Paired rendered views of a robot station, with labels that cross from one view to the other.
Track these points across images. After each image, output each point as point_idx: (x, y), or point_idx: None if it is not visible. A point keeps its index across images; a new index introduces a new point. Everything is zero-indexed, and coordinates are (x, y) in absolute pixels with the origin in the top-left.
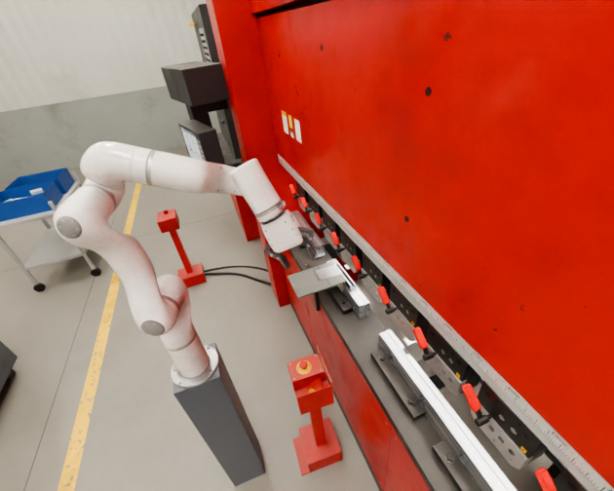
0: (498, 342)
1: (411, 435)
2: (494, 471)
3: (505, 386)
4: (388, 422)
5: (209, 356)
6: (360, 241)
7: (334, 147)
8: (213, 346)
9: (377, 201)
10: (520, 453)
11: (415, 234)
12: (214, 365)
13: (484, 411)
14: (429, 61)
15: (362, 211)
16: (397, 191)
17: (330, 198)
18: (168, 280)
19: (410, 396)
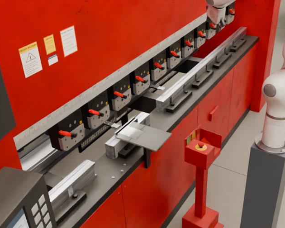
0: (197, 6)
1: (198, 93)
2: (195, 68)
3: (200, 18)
4: (197, 106)
5: (261, 140)
6: (151, 52)
7: (127, 6)
8: (253, 145)
9: (159, 7)
10: (205, 33)
11: (176, 1)
12: (261, 133)
13: (199, 37)
14: None
15: (151, 28)
16: None
17: (123, 57)
18: (274, 74)
19: (184, 92)
